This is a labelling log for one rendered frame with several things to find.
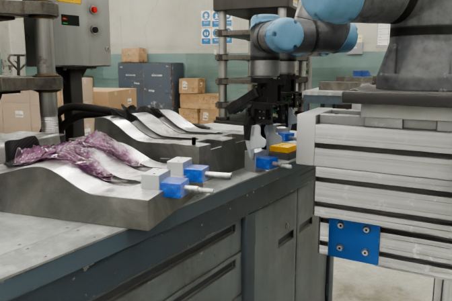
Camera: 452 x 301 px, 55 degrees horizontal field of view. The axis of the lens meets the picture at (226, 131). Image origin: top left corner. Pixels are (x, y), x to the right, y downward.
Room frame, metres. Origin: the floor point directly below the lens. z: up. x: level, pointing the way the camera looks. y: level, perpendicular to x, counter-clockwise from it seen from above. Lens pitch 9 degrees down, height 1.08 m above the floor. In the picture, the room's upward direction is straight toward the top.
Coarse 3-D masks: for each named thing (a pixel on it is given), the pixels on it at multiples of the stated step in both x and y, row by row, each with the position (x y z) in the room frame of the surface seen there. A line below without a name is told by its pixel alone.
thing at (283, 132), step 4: (276, 128) 1.51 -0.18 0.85; (280, 128) 1.52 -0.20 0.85; (284, 128) 1.53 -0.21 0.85; (288, 128) 1.53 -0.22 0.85; (276, 132) 1.51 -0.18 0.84; (280, 132) 1.50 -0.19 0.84; (284, 132) 1.50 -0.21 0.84; (288, 132) 1.50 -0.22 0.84; (292, 132) 1.50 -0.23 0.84; (284, 136) 1.48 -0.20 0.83; (288, 136) 1.48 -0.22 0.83; (292, 136) 1.47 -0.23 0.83; (284, 140) 1.48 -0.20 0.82; (288, 140) 1.49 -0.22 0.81; (292, 140) 1.50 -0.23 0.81
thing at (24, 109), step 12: (84, 84) 4.93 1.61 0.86; (12, 96) 4.73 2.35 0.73; (24, 96) 4.68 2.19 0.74; (36, 96) 4.62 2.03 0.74; (60, 96) 4.55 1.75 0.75; (84, 96) 4.93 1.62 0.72; (0, 108) 4.80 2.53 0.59; (12, 108) 4.74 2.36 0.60; (24, 108) 4.69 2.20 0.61; (36, 108) 4.63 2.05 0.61; (0, 120) 4.80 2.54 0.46; (12, 120) 4.75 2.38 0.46; (24, 120) 4.69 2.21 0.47; (36, 120) 4.64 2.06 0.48; (84, 120) 4.91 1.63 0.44; (0, 132) 4.81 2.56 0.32; (12, 132) 4.75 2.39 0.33
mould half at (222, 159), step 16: (144, 112) 1.30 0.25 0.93; (96, 128) 1.19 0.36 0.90; (112, 128) 1.15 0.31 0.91; (128, 128) 1.15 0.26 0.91; (160, 128) 1.22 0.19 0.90; (192, 128) 1.30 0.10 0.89; (128, 144) 1.12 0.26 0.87; (144, 144) 1.09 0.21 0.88; (160, 144) 1.05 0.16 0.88; (176, 144) 1.02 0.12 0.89; (208, 144) 1.01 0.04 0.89; (224, 144) 1.07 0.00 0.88; (240, 144) 1.13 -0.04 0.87; (160, 160) 1.05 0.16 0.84; (192, 160) 1.00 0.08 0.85; (208, 160) 1.01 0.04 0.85; (224, 160) 1.07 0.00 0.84; (240, 160) 1.13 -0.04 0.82
